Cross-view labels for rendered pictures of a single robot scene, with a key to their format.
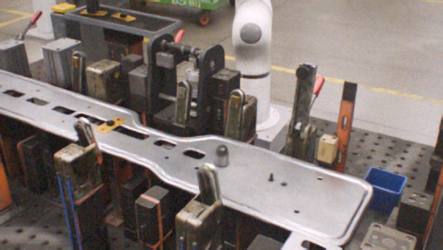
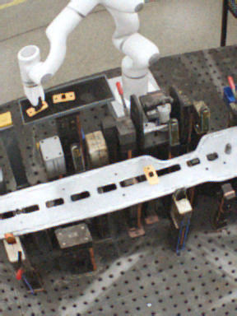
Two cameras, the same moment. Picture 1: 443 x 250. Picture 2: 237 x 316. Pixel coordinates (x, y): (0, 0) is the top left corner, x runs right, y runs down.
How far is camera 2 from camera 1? 173 cm
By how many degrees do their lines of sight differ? 42
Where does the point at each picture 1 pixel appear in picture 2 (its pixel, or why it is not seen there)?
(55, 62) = (59, 162)
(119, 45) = (72, 117)
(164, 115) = (148, 142)
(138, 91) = (128, 141)
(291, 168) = not seen: outside the picture
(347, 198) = not seen: outside the picture
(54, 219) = (123, 245)
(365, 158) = (198, 76)
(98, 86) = (103, 156)
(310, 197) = not seen: outside the picture
